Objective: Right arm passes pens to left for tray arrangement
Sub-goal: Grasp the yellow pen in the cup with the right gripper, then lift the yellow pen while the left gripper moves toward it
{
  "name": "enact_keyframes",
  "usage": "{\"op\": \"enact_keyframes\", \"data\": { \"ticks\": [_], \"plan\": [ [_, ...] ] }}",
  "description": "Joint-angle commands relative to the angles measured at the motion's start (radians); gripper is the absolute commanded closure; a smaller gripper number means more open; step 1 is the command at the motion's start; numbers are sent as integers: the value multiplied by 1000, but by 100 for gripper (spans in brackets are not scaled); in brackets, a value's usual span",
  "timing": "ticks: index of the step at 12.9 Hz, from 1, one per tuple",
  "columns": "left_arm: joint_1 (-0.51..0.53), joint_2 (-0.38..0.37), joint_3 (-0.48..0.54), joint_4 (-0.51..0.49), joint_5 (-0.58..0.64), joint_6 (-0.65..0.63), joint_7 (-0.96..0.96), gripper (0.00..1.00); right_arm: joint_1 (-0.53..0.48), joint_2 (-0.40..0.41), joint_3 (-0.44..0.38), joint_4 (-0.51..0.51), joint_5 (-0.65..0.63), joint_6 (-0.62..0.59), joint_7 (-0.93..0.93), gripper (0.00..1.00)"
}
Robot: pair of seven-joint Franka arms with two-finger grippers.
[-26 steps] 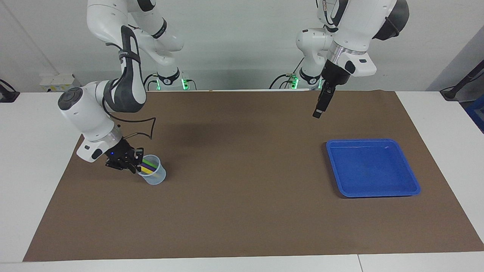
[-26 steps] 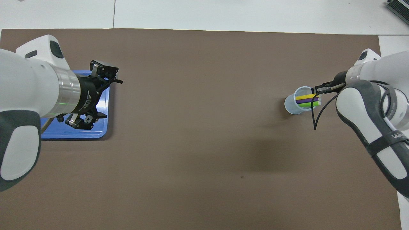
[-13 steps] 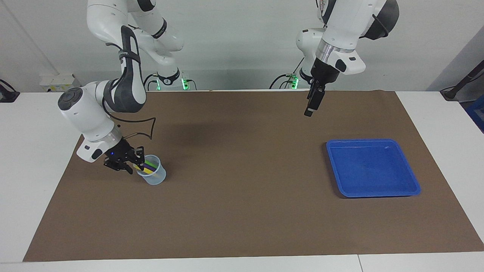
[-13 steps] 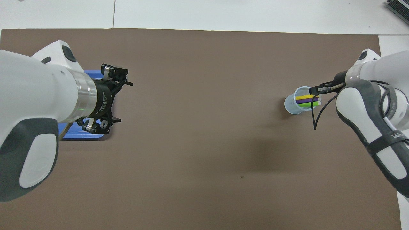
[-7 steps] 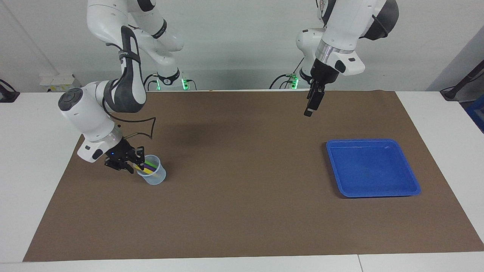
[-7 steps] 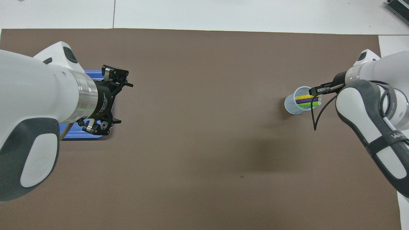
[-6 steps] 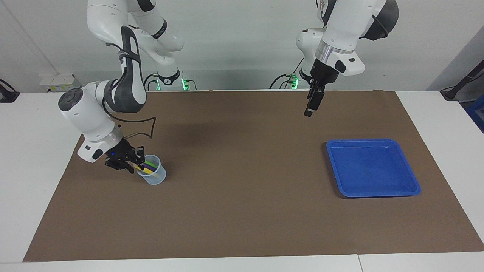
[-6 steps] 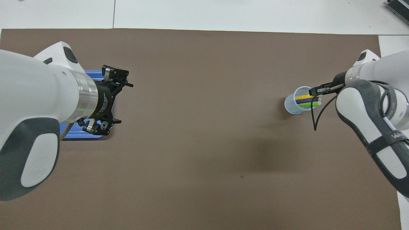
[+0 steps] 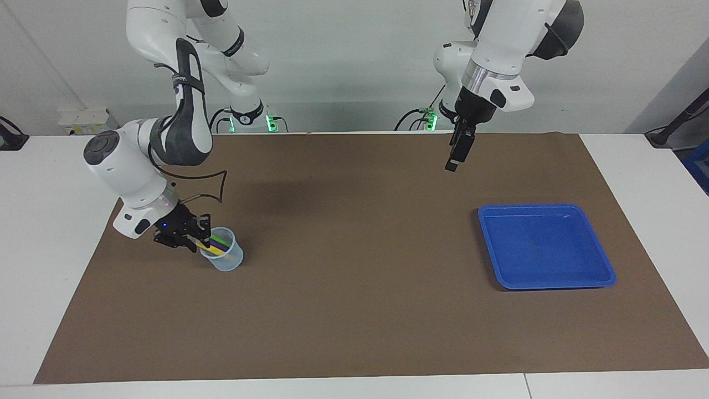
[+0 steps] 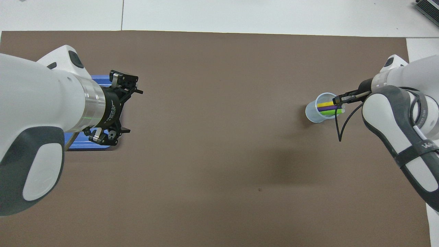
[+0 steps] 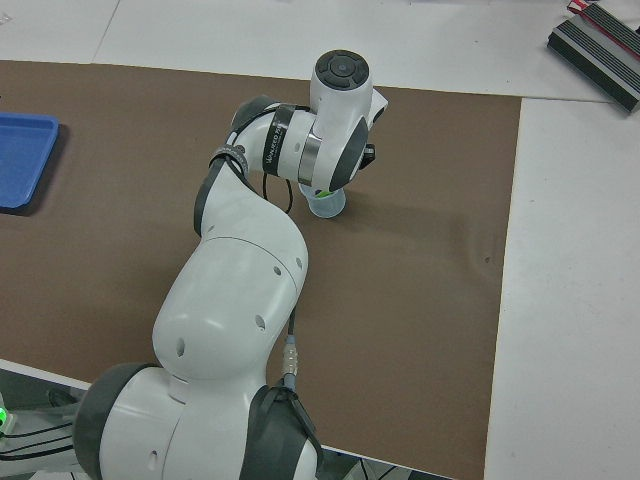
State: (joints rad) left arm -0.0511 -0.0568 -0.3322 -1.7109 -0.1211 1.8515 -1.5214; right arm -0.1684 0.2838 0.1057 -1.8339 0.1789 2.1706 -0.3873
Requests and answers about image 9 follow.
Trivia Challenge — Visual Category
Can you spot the blue plastic tray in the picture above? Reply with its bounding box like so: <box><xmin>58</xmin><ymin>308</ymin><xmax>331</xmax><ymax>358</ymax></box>
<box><xmin>477</xmin><ymin>203</ymin><xmax>617</xmax><ymax>291</ymax></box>

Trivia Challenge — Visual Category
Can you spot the translucent plastic cup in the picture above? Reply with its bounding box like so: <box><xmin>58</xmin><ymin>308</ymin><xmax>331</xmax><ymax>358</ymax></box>
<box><xmin>198</xmin><ymin>226</ymin><xmax>244</xmax><ymax>272</ymax></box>

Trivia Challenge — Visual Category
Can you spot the brown table mat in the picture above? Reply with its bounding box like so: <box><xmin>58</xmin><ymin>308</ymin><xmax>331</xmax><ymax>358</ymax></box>
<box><xmin>33</xmin><ymin>132</ymin><xmax>709</xmax><ymax>385</ymax></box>

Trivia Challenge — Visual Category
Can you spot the black stand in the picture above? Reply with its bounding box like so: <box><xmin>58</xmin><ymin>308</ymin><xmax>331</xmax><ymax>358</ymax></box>
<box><xmin>645</xmin><ymin>86</ymin><xmax>709</xmax><ymax>149</ymax></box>

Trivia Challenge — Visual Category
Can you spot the blue crate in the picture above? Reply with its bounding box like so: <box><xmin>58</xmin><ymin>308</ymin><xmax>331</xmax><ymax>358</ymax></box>
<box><xmin>682</xmin><ymin>139</ymin><xmax>709</xmax><ymax>195</ymax></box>

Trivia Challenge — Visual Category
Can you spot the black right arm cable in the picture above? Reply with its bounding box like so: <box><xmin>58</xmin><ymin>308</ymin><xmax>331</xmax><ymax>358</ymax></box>
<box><xmin>148</xmin><ymin>130</ymin><xmax>229</xmax><ymax>207</ymax></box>

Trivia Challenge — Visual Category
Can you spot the black base cable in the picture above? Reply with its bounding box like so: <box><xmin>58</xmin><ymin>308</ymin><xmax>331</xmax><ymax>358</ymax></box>
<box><xmin>394</xmin><ymin>83</ymin><xmax>446</xmax><ymax>131</ymax></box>
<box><xmin>208</xmin><ymin>108</ymin><xmax>233</xmax><ymax>134</ymax></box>

